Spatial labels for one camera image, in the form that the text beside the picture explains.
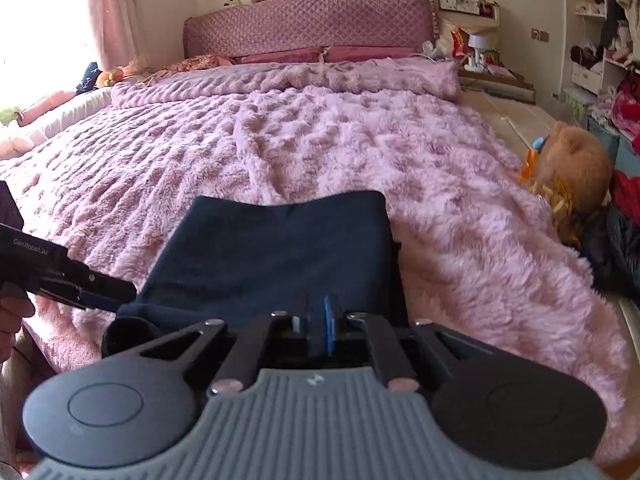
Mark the floral pink pillow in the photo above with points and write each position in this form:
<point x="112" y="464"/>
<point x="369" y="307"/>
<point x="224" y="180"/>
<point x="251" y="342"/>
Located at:
<point x="200" y="63"/>

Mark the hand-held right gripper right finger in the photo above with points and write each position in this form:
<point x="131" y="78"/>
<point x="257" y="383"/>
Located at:
<point x="329" y="325"/>

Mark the pink quilted headboard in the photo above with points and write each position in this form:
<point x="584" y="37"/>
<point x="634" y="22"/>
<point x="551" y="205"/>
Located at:
<point x="310" y="25"/>

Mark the white shelving unit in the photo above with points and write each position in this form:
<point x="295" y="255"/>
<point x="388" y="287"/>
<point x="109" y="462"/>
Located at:
<point x="595" y="35"/>

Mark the white wall shelf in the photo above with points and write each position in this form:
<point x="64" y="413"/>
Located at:
<point x="467" y="2"/>

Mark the long pink plush toy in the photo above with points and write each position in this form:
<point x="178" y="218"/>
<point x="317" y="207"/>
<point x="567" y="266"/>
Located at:
<point x="45" y="105"/>

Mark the pink curtain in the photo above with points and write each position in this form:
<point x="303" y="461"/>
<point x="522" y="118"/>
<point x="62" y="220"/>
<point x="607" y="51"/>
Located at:
<point x="114" y="10"/>

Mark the orange plush toy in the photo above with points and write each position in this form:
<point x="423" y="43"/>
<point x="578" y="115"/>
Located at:
<point x="110" y="77"/>

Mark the red snack bag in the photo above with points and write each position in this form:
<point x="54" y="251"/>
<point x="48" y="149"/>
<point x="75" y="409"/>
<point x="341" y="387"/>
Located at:
<point x="459" y="42"/>

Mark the pile of dark clothes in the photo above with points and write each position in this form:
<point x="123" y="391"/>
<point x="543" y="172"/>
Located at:
<point x="610" y="245"/>

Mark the cream bed sheet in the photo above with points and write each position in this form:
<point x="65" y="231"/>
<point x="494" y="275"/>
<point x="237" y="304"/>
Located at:
<point x="75" y="110"/>

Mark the white pink plush toy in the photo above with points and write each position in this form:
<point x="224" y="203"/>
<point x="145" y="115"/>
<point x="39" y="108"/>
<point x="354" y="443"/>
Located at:
<point x="17" y="144"/>

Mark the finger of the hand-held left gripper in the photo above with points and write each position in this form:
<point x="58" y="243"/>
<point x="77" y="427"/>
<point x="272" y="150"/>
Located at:
<point x="112" y="285"/>
<point x="97" y="302"/>

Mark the navy blue pants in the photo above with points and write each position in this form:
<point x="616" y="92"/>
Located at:
<point x="280" y="245"/>

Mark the large brown teddy bear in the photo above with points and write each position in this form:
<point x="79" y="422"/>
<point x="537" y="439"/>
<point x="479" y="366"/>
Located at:
<point x="575" y="165"/>

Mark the orange blue toy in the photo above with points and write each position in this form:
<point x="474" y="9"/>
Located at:
<point x="531" y="160"/>

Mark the wall socket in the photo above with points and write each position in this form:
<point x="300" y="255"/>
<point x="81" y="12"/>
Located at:
<point x="540" y="35"/>

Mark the pile of pink clothes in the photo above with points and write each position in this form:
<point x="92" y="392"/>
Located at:
<point x="622" y="110"/>

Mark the dark pink pillow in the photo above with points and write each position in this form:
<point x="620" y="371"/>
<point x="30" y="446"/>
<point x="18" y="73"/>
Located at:
<point x="280" y="55"/>

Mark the person's left hand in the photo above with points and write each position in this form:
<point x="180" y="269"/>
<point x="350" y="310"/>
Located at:
<point x="11" y="320"/>

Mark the navy printed cloth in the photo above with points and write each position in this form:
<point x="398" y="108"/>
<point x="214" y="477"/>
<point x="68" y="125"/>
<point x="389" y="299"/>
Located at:
<point x="90" y="77"/>

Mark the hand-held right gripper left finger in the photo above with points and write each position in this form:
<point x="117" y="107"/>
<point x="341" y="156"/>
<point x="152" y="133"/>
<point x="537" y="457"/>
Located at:
<point x="296" y="324"/>

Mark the pink fluffy blanket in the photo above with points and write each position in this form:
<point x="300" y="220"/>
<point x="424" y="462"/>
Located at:
<point x="375" y="125"/>

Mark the stack of bedside boards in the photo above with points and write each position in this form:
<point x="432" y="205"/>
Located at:
<point x="500" y="85"/>

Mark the white table lamp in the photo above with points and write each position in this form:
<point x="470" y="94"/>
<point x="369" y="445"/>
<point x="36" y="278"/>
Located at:
<point x="479" y="50"/>

